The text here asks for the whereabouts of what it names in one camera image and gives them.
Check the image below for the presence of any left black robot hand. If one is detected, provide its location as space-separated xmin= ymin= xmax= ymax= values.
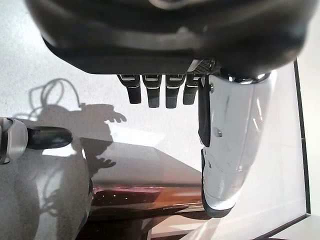
xmin=23 ymin=0 xmax=320 ymax=218

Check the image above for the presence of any dark brown glossy stool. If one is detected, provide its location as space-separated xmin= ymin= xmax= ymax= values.
xmin=79 ymin=136 xmax=213 ymax=236

